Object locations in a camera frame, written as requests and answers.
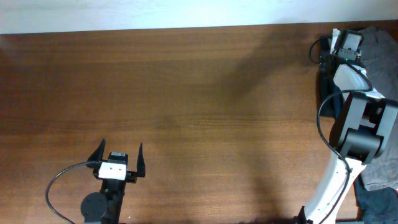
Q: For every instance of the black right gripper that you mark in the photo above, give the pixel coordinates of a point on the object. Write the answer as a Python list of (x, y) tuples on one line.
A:
[(360, 55)]

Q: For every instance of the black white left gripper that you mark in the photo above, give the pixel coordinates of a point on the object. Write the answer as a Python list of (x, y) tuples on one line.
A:
[(130, 177)]

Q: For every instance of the grey shorts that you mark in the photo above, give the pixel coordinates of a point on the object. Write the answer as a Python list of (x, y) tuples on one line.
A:
[(380, 59)]

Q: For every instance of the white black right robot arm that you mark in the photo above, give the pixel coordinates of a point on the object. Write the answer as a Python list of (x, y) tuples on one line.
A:
[(364, 119)]

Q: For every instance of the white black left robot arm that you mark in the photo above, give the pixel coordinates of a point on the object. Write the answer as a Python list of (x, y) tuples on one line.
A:
[(105, 205)]

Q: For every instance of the navy blue folded garment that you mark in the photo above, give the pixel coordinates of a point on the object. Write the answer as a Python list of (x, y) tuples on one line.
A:
[(325, 84)]

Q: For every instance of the dark teal garment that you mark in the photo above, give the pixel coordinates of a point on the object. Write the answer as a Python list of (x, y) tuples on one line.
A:
[(377, 206)]

